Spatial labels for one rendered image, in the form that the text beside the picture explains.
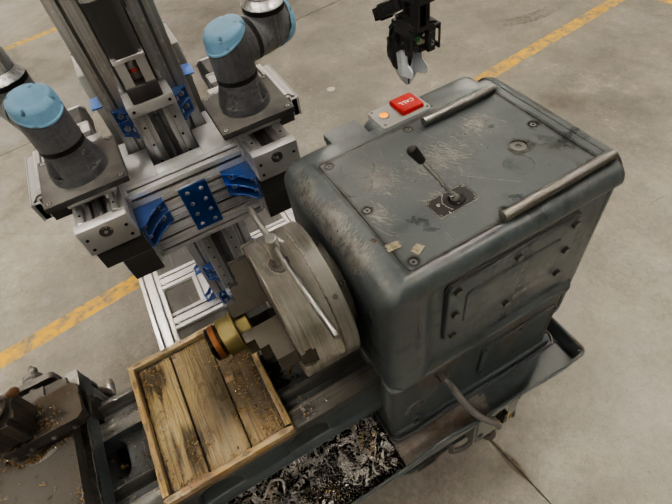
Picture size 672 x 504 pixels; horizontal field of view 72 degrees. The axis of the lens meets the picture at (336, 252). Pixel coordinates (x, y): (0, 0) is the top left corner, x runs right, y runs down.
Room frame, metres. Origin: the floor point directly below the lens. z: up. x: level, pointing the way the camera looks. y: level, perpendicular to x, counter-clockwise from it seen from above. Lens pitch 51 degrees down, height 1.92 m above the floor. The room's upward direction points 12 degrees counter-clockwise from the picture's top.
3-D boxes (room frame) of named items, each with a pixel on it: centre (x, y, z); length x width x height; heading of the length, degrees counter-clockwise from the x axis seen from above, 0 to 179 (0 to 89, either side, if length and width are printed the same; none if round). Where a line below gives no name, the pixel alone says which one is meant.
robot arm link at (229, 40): (1.26, 0.17, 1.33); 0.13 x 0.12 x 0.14; 127
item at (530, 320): (0.73, -0.26, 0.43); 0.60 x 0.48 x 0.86; 110
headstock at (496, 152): (0.73, -0.26, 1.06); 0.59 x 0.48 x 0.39; 110
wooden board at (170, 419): (0.49, 0.37, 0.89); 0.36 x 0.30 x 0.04; 20
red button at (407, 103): (0.95, -0.24, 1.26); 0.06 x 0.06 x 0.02; 20
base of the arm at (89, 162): (1.09, 0.64, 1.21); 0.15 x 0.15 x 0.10
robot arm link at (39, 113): (1.10, 0.65, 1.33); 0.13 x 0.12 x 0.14; 40
